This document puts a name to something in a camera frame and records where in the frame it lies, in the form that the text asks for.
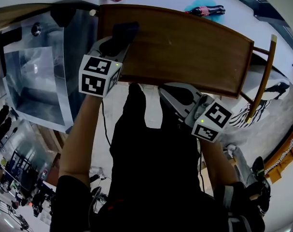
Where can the grey metal cabinet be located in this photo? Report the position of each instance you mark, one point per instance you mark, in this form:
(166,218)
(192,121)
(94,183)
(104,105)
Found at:
(37,81)

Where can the brown wooden shelf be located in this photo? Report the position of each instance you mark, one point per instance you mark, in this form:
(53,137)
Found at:
(185,54)

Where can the dark blue cloth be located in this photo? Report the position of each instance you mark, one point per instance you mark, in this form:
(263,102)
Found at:
(123,36)

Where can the black shoe with green accents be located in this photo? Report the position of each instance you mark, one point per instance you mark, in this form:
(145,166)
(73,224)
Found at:
(260,178)

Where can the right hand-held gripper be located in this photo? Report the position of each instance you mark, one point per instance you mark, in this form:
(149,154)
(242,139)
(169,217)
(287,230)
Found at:
(204,115)

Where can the person's left forearm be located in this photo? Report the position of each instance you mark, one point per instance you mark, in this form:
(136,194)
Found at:
(76,139)

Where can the turquoise cloth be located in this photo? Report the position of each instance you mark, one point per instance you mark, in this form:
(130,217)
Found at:
(205,5)

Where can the black and white striped cloth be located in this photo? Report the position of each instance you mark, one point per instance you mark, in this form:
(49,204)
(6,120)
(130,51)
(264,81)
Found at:
(250,112)

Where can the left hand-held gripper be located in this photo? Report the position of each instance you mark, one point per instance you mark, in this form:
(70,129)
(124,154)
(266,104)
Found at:
(98,77)

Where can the person's black clothing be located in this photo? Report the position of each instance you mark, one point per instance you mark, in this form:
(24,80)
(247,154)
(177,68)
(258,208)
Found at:
(156,168)

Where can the dark cola bottle red label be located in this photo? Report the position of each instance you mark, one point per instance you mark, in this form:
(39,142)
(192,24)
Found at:
(205,10)

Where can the orange wooden frame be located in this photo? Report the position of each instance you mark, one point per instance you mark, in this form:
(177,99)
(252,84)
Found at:
(283,156)

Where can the person's right forearm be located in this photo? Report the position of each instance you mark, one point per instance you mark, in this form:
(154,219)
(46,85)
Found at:
(217,163)

